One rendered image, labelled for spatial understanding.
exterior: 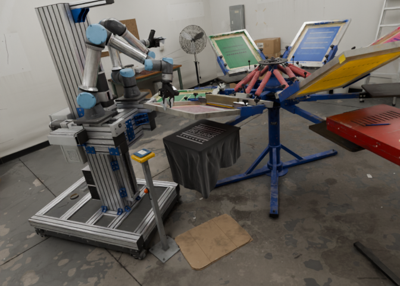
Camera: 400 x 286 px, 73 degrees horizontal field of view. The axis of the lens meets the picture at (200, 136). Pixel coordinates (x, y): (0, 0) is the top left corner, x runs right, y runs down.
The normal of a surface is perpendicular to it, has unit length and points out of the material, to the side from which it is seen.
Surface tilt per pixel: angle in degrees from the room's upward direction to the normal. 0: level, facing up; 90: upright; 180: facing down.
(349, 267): 0
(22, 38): 90
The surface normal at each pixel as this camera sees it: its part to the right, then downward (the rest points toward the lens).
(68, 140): -0.34, 0.43
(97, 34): 0.31, 0.24
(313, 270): -0.13, -0.91
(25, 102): 0.70, 0.21
